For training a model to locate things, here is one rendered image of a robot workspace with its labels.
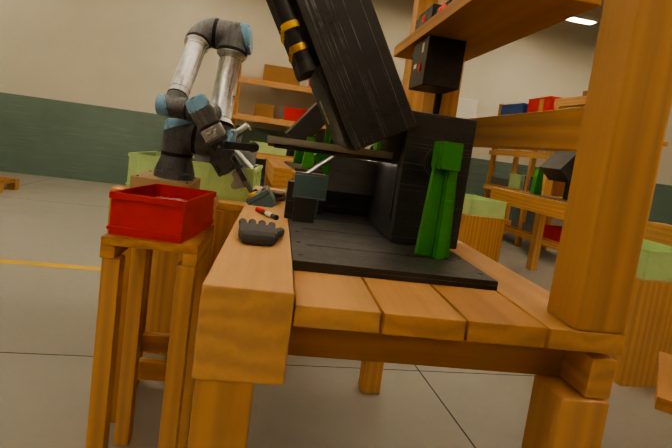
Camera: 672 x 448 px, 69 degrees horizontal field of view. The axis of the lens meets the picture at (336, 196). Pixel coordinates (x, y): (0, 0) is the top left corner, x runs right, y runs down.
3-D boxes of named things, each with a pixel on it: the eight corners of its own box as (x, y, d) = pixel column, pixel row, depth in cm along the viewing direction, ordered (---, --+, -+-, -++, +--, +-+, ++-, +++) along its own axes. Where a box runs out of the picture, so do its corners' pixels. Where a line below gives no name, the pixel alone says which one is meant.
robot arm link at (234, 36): (195, 156, 191) (220, 26, 197) (233, 162, 191) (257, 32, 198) (188, 150, 179) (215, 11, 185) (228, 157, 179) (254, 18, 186)
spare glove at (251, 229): (287, 248, 102) (289, 237, 101) (236, 244, 100) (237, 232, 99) (281, 230, 121) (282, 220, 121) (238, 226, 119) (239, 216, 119)
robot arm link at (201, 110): (207, 92, 164) (201, 91, 156) (223, 121, 166) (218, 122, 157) (187, 103, 165) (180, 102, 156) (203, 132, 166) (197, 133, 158)
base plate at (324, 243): (291, 270, 93) (292, 259, 93) (285, 199, 202) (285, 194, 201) (497, 291, 98) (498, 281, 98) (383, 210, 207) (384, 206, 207)
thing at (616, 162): (575, 330, 80) (699, -314, 70) (384, 205, 227) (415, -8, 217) (624, 335, 81) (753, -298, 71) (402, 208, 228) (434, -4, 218)
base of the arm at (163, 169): (149, 176, 178) (152, 150, 177) (157, 172, 193) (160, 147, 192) (191, 182, 181) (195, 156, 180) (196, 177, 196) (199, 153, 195)
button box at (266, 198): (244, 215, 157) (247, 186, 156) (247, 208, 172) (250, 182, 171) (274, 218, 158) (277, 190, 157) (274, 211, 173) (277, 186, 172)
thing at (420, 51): (420, 84, 150) (428, 34, 148) (406, 89, 166) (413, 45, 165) (459, 90, 151) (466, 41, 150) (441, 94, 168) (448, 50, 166)
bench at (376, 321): (145, 803, 81) (201, 296, 72) (232, 374, 228) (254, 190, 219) (534, 789, 90) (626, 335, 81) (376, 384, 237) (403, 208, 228)
